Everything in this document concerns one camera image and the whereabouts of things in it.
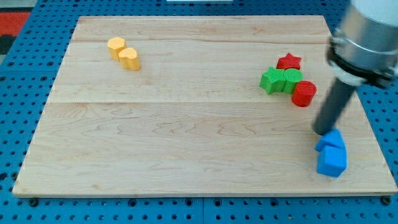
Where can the wooden board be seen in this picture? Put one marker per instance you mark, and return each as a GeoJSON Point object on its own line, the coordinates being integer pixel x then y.
{"type": "Point", "coordinates": [193, 120]}

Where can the blue pentagon block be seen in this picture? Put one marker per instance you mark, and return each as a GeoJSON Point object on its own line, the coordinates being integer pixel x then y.
{"type": "Point", "coordinates": [331, 138]}

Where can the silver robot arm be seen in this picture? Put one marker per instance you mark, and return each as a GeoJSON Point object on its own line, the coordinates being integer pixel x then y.
{"type": "Point", "coordinates": [363, 48]}

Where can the red cylinder block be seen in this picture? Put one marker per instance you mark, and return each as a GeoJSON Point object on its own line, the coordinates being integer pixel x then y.
{"type": "Point", "coordinates": [304, 93]}

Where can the red and black mat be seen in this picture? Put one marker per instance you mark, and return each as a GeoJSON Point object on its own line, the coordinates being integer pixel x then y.
{"type": "Point", "coordinates": [12, 22]}

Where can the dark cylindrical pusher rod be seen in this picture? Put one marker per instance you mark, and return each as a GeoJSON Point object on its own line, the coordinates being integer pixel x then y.
{"type": "Point", "coordinates": [333, 105]}

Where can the green cylinder block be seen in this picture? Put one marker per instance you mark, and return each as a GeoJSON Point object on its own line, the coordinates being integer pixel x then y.
{"type": "Point", "coordinates": [292, 77]}

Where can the yellow heart block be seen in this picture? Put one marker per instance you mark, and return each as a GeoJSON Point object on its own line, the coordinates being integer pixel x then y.
{"type": "Point", "coordinates": [129, 59]}

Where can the red star block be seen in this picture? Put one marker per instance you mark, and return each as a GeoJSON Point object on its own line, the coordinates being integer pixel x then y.
{"type": "Point", "coordinates": [289, 61]}

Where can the blue cube block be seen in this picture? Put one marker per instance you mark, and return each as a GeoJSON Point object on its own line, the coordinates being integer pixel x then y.
{"type": "Point", "coordinates": [332, 161]}

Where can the yellow hexagon block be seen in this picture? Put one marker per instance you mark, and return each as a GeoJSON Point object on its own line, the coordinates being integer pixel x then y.
{"type": "Point", "coordinates": [115, 45]}

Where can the green star block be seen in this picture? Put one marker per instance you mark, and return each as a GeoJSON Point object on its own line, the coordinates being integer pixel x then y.
{"type": "Point", "coordinates": [273, 80]}

